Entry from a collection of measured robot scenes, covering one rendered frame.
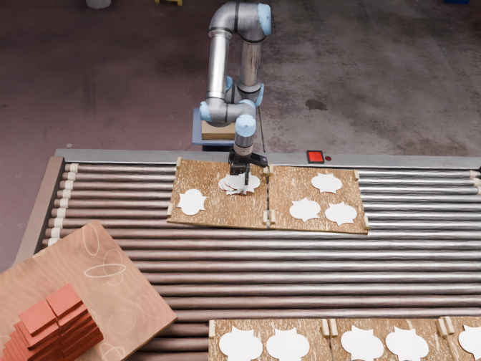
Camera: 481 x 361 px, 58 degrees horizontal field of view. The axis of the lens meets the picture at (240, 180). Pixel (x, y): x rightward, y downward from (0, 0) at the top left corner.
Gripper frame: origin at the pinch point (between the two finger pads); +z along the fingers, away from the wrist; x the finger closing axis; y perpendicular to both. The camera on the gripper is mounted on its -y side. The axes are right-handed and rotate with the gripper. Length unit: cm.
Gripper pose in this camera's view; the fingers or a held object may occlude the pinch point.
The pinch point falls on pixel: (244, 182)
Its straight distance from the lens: 189.4
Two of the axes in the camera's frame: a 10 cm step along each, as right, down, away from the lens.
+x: 1.2, 7.5, -6.5
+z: -0.7, 6.6, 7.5
